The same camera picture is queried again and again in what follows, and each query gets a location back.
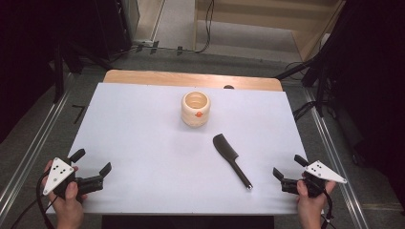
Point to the person's right hand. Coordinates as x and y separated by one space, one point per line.
310 206

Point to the person's left hand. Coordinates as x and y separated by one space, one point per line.
70 206

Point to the black comb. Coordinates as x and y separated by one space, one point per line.
226 150

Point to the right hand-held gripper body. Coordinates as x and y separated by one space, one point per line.
321 171

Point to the black stand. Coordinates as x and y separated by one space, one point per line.
58 73
321 82

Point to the dark cabinet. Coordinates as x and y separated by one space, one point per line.
117 25

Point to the white board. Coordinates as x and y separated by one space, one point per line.
153 159

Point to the metal floor rail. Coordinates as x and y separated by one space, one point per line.
31 152
334 159

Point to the light wooden shelf unit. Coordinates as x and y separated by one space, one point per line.
254 16

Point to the small dark round knob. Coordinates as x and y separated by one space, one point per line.
228 87

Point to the cream ribbed cup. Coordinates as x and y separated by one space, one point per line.
195 119

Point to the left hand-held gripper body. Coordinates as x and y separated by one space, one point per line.
59 171

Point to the wooden table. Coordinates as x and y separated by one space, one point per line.
178 78

